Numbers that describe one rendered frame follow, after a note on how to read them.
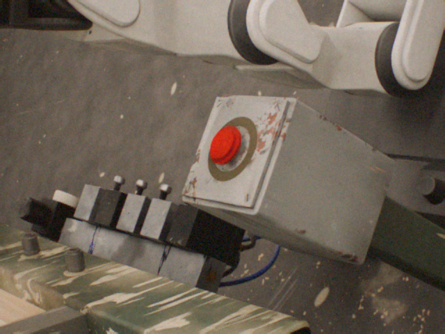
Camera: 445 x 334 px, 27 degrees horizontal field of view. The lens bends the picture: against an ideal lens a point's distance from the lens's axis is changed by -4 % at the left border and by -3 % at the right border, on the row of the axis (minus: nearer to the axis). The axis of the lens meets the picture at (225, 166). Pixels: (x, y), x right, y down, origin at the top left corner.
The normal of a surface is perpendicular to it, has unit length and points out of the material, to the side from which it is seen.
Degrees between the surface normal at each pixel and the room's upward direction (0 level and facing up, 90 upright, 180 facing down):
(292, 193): 90
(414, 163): 0
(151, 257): 0
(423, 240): 90
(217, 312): 56
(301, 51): 90
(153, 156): 0
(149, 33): 90
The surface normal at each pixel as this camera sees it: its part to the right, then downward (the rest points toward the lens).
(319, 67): 0.85, 0.26
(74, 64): -0.71, -0.36
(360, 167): 0.63, 0.08
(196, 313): -0.12, -0.97
